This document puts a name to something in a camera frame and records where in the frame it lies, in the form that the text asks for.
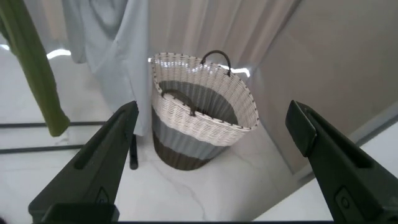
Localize black clothes rack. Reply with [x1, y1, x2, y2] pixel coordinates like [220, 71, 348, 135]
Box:
[0, 121, 139, 170]

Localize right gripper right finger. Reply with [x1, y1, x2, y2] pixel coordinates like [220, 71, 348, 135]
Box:
[285, 100, 398, 223]

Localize white laundry basket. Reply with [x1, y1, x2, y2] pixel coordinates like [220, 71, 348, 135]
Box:
[148, 49, 260, 171]

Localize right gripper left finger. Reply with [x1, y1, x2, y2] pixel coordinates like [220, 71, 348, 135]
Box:
[27, 100, 139, 223]

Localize green shirt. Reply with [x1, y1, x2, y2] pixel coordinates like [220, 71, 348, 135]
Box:
[0, 0, 71, 138]

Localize white curtain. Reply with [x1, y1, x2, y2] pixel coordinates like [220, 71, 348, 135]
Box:
[23, 0, 299, 72]

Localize pale grey shorts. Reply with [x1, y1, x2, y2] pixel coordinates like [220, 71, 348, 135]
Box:
[60, 0, 150, 137]

